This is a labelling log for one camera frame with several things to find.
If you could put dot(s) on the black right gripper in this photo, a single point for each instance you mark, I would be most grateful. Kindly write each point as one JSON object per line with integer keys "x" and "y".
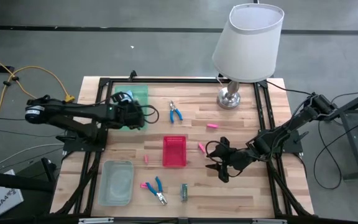
{"x": 238, "y": 160}

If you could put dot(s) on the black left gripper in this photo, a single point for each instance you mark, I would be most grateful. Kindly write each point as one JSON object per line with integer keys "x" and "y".
{"x": 130, "y": 116}

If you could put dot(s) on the pink eraser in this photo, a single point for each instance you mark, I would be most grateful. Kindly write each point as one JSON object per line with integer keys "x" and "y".
{"x": 146, "y": 159}
{"x": 201, "y": 148}
{"x": 143, "y": 185}
{"x": 212, "y": 126}

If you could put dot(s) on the small slim green crayon box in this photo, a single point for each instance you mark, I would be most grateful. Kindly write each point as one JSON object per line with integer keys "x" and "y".
{"x": 184, "y": 192}

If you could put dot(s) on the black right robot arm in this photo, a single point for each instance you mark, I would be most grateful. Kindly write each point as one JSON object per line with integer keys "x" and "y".
{"x": 291, "y": 124}

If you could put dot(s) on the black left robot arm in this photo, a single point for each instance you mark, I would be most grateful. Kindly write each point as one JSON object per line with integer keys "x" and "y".
{"x": 61, "y": 112}

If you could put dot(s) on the green translucent plastic bin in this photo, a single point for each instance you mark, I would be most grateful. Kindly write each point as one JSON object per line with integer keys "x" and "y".
{"x": 140, "y": 93}

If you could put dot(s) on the red slotted plastic basket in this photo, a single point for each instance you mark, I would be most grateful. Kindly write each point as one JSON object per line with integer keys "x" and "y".
{"x": 174, "y": 151}

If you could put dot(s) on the clear plastic bin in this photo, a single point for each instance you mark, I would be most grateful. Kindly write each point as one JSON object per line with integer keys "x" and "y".
{"x": 116, "y": 183}

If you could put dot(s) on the silver aluminium bar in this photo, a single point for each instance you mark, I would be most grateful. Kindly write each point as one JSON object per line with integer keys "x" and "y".
{"x": 269, "y": 221}
{"x": 95, "y": 220}

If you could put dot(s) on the silver table lamp white shade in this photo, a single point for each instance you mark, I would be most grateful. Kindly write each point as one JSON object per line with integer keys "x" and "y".
{"x": 247, "y": 43}

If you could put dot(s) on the black metal stand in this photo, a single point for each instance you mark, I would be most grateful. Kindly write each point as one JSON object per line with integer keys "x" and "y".
{"x": 17, "y": 182}

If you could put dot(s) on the black metal side table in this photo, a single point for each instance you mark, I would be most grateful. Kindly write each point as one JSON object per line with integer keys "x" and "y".
{"x": 351, "y": 143}

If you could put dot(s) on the black frame clamp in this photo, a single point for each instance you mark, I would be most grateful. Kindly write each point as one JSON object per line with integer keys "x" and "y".
{"x": 220, "y": 76}
{"x": 132, "y": 74}

